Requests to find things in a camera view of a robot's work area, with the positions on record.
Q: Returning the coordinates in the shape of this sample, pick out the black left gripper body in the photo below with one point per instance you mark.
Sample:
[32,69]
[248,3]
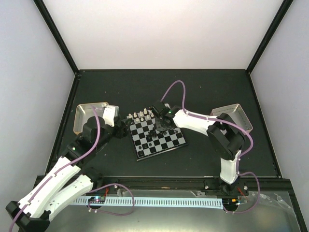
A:
[121,130]

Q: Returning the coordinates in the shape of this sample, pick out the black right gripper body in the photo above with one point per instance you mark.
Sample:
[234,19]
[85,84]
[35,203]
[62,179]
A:
[161,126]

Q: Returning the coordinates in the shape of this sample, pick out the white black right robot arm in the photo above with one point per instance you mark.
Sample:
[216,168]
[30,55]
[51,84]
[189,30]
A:
[226,137]

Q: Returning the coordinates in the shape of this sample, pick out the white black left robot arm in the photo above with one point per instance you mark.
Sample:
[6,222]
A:
[68,179]

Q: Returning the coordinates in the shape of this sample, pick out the black white chessboard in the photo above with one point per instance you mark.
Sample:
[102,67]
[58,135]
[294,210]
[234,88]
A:
[172,140]

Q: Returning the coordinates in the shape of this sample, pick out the gold rimmed metal tin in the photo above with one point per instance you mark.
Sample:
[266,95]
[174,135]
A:
[84,112]

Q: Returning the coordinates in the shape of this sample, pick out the pink rimmed metal tin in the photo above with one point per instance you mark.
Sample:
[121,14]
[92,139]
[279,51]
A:
[237,114]

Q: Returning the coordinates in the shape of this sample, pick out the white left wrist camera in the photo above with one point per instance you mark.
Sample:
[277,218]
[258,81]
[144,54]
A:
[109,113]

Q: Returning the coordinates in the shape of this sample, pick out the white slotted cable duct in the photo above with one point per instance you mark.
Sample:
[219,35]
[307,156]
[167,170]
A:
[150,202]

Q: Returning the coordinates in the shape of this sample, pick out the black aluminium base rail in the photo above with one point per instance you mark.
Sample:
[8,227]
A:
[209,185]

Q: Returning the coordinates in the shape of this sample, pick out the left black frame post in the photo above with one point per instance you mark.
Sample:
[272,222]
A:
[56,34]

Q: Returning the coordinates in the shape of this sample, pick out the black frame post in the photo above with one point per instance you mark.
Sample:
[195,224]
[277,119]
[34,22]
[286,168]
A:
[279,16]
[56,34]

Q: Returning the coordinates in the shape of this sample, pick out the right black frame post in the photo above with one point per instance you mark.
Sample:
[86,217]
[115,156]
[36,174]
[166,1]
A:
[279,16]

